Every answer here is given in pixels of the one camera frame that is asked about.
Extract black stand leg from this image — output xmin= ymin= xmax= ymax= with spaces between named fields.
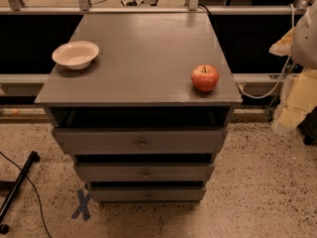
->
xmin=0 ymin=151 xmax=41 ymax=235

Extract black floor cable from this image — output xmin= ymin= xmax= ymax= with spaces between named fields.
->
xmin=0 ymin=151 xmax=53 ymax=238

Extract grey drawer cabinet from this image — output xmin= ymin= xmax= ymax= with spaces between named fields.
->
xmin=36 ymin=13 xmax=242 ymax=191

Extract white cable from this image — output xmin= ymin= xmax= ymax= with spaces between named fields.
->
xmin=237 ymin=3 xmax=296 ymax=100

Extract middle grey drawer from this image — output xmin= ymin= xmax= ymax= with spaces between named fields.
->
xmin=74 ymin=163 xmax=215 ymax=181

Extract grey drawer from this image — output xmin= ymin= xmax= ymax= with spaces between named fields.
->
xmin=90 ymin=186 xmax=206 ymax=202
xmin=53 ymin=128 xmax=228 ymax=155
xmin=74 ymin=163 xmax=215 ymax=181

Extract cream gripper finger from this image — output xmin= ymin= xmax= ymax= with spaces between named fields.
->
xmin=268 ymin=29 xmax=293 ymax=57
xmin=271 ymin=68 xmax=317 ymax=134

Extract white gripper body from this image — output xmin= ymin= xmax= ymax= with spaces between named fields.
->
xmin=291 ymin=1 xmax=317 ymax=69

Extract top grey drawer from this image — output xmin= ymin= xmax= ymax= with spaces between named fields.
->
xmin=53 ymin=128 xmax=228 ymax=155

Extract red apple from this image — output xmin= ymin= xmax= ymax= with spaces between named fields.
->
xmin=191 ymin=64 xmax=219 ymax=92

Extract white paper bowl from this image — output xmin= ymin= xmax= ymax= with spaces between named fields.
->
xmin=52 ymin=41 xmax=99 ymax=70

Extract grey metal railing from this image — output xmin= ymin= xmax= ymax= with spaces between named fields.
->
xmin=0 ymin=0 xmax=317 ymax=97

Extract bottom grey drawer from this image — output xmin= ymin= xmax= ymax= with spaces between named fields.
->
xmin=90 ymin=186 xmax=206 ymax=202

